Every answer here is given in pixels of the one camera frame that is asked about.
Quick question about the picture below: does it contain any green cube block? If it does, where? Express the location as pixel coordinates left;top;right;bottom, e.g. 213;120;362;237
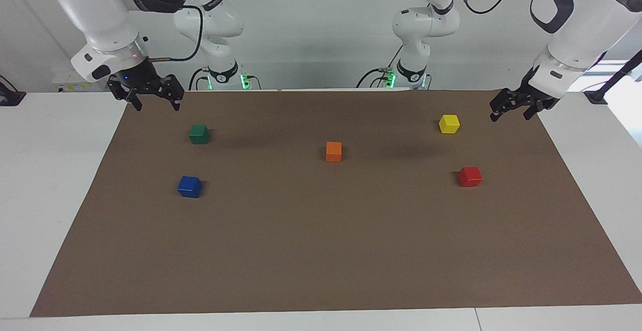
189;124;210;145

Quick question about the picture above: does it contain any yellow cube block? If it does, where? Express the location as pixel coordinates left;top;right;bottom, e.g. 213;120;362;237
439;114;461;134

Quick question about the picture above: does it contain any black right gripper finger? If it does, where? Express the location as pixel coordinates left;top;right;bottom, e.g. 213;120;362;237
167;74;185;111
123;88;143;111

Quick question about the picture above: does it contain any blue cube block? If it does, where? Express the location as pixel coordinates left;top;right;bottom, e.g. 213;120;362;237
177;176;203;199

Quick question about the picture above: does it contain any brown table mat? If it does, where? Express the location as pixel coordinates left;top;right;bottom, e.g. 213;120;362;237
30;89;642;317

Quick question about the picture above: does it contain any black base cable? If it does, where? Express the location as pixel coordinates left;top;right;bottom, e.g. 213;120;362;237
356;45;405;89
188;67;211;91

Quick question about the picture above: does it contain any black table clamp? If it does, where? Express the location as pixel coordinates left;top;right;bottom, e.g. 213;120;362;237
0;75;27;107

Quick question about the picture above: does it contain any red cube block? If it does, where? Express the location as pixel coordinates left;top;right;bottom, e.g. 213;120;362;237
457;166;483;188

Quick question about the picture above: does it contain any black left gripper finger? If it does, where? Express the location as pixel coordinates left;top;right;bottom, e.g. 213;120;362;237
490;90;520;122
523;101;548;121

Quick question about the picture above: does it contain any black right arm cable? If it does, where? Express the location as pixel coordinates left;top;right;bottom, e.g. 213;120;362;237
149;5;204;63

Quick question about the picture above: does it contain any black angled stand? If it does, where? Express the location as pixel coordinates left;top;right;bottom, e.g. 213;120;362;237
584;50;642;105

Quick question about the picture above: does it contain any white wall box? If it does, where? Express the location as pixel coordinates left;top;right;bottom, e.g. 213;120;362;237
52;68;109;94

